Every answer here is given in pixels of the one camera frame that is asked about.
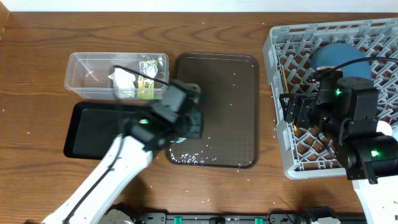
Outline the light blue rice bowl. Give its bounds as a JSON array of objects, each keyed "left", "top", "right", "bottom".
[{"left": 170, "top": 138, "right": 186, "bottom": 144}]

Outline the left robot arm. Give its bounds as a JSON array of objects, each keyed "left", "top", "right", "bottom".
[{"left": 43, "top": 80, "right": 203, "bottom": 224}]

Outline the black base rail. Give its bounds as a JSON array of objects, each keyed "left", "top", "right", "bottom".
[{"left": 105, "top": 203, "right": 368, "bottom": 224}]

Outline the white tissue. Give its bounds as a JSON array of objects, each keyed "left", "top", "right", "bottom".
[{"left": 108, "top": 68, "right": 136, "bottom": 99}]

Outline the foil and yellow snack wrapper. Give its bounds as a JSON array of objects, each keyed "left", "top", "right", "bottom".
[{"left": 137, "top": 60, "right": 159, "bottom": 100}]

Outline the brown serving tray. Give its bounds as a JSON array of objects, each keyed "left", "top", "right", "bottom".
[{"left": 165, "top": 52, "right": 259, "bottom": 169}]

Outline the pink cup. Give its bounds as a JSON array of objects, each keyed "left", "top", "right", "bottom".
[{"left": 376, "top": 120, "right": 393, "bottom": 136}]

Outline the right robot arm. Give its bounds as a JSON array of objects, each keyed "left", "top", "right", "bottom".
[{"left": 279, "top": 69, "right": 397, "bottom": 223}]

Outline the blue cup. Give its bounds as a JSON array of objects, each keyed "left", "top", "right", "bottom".
[{"left": 391, "top": 122, "right": 398, "bottom": 141}]

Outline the black plastic tray bin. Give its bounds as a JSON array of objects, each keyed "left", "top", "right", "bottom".
[{"left": 63, "top": 102, "right": 146, "bottom": 160}]

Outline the clear plastic bin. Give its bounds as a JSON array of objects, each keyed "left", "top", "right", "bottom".
[{"left": 65, "top": 52, "right": 169, "bottom": 100}]

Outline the blue plate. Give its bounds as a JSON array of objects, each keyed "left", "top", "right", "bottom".
[{"left": 310, "top": 43, "right": 371, "bottom": 80}]

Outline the grey dishwasher rack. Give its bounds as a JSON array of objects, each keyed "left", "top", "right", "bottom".
[{"left": 262, "top": 18, "right": 397, "bottom": 180}]

